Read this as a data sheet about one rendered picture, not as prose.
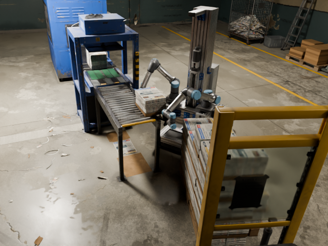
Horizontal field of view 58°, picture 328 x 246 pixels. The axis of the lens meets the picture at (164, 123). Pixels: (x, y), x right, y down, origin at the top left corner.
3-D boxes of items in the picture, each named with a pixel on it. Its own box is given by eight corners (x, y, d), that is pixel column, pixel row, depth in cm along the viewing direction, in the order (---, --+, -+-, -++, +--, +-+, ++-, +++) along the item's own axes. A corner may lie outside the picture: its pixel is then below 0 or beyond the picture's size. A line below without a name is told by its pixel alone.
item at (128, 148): (137, 152, 442) (137, 151, 441) (119, 156, 431) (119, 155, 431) (129, 139, 471) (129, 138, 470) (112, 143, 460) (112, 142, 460)
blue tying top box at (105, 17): (125, 32, 444) (125, 18, 434) (85, 34, 422) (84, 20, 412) (116, 26, 480) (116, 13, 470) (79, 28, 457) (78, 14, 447)
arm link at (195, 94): (215, 93, 392) (188, 86, 355) (223, 97, 382) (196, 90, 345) (212, 101, 395) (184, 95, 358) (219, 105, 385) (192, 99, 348)
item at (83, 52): (117, 72, 534) (117, 67, 529) (81, 76, 509) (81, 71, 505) (98, 50, 654) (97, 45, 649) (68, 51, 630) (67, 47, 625)
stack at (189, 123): (205, 169, 413) (213, 117, 371) (232, 238, 312) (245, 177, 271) (178, 170, 408) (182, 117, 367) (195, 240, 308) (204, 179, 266)
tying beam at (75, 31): (138, 40, 447) (138, 33, 442) (75, 44, 412) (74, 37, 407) (125, 30, 500) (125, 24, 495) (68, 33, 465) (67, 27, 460)
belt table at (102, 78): (130, 87, 478) (130, 81, 473) (90, 92, 453) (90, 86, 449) (118, 72, 533) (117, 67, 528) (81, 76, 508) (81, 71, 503)
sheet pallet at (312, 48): (338, 68, 830) (344, 48, 802) (317, 71, 799) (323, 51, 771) (304, 56, 924) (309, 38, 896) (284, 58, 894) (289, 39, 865)
